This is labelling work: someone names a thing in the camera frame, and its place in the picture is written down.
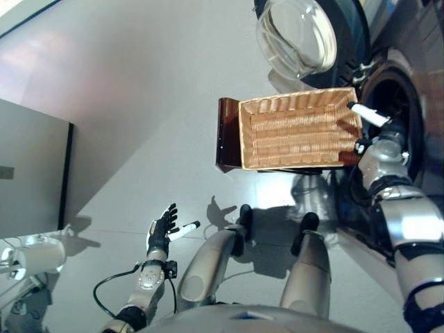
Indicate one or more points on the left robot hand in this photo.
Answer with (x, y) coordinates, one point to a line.
(157, 236)

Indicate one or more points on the silver right robot leg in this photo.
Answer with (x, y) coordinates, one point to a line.
(308, 274)

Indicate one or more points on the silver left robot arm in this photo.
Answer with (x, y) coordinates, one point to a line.
(149, 284)

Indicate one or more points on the rectangular wicker laundry basket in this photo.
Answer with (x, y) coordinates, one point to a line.
(295, 138)

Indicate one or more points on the glossy brown curved stool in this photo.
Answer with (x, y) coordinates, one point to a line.
(227, 135)

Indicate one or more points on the silver left robot leg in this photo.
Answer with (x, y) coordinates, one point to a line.
(208, 267)

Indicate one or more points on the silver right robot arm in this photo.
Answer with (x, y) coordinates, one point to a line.
(409, 222)

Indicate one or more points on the dark grey washing machine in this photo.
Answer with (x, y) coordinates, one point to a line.
(416, 86)

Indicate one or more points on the white rounded equipment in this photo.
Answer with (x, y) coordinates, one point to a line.
(41, 256)

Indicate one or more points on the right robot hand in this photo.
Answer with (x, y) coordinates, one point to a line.
(367, 112)

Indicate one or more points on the silver robot torso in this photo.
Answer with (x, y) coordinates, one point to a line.
(243, 319)

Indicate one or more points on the grey panel with black edge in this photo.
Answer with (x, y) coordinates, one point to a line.
(31, 166)

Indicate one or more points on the round glass washing machine door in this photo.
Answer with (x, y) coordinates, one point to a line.
(298, 38)

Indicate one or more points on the silver robot leg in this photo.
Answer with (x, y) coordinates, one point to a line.
(308, 274)
(208, 267)

